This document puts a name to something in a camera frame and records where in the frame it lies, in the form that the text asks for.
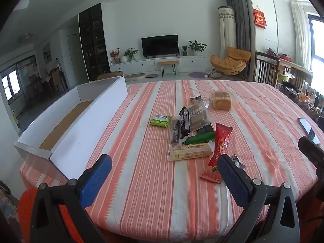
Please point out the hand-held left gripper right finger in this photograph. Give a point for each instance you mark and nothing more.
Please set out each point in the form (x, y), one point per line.
(232, 179)

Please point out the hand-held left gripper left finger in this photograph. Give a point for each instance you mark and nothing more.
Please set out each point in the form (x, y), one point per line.
(95, 179)

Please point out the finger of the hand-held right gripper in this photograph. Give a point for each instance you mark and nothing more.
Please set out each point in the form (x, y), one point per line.
(312, 150)

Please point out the small silver snack packet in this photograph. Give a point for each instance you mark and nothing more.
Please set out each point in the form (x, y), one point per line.
(237, 162)

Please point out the red snack packet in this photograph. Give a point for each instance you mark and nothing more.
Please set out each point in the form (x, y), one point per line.
(219, 146)

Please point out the beige biscuit packet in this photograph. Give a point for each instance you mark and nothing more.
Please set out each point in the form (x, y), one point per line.
(189, 151)

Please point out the white cardboard box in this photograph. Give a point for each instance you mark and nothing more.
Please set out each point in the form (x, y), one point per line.
(83, 129)

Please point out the long gummy candy packet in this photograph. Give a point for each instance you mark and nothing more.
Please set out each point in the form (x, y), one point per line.
(200, 138)

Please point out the clear bag of brown cakes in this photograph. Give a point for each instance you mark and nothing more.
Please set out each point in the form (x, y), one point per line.
(200, 116)

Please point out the dark sausage stick packet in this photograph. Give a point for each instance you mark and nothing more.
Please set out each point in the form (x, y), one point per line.
(175, 131)

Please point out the black chocolate bar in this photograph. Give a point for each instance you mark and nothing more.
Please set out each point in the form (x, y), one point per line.
(184, 120)

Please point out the bagged toast bread slice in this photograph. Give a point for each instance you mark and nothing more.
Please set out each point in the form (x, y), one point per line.
(221, 100)

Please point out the green snack packet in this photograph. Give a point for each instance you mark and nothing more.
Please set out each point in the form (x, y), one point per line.
(160, 121)

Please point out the smartphone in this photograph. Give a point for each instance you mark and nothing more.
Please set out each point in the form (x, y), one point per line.
(308, 131)

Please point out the orange striped tablecloth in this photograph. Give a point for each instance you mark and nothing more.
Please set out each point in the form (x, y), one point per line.
(151, 195)

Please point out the lime green container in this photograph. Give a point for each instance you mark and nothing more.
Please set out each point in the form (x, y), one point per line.
(284, 76)

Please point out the dark wooden chair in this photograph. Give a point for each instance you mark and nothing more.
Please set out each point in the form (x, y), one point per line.
(264, 68)

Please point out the brown cardboard box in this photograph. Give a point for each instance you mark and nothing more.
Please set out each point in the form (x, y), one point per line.
(110, 75)

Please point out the brown dining chair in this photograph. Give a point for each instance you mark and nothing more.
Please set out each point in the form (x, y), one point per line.
(57, 81)

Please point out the purple round rug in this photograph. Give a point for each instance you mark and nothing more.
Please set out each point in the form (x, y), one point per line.
(197, 75)

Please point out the orange lounge chair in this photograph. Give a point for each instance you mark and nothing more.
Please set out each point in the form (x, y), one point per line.
(231, 60)

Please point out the white sheer curtain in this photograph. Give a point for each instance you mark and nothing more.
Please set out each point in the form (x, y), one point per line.
(301, 30)

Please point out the white television cabinet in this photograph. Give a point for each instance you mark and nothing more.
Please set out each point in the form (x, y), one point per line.
(136, 64)

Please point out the round white vase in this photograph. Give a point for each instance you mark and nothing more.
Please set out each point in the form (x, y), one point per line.
(123, 59)

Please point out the vase of red flowers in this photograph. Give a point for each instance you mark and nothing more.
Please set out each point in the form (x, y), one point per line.
(115, 55)

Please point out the bushy potted plant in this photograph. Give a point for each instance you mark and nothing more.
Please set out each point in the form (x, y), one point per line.
(130, 53)

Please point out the wooden bench with hairpin legs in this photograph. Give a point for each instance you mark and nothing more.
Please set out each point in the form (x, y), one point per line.
(167, 62)

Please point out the dark glass display cabinet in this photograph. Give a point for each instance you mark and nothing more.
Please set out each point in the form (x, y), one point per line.
(93, 43)

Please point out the large potted green plant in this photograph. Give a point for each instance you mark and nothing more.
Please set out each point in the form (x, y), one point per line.
(196, 46)

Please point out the small potted green plant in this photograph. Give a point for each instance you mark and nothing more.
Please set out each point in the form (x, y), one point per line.
(184, 50)

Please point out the covered standing air conditioner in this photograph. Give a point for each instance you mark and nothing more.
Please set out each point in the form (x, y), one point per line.
(227, 35)

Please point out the grey curtain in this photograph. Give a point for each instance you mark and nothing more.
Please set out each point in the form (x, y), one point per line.
(240, 25)

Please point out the flat screen television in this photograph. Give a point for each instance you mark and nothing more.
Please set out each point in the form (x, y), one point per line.
(160, 45)

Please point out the round ceiling lamp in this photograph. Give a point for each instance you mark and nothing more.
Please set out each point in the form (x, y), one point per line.
(25, 37)

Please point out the framed wall picture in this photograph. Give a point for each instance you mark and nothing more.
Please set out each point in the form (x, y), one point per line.
(47, 53)

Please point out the red wall hanging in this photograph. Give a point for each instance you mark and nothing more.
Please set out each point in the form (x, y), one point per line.
(259, 17)

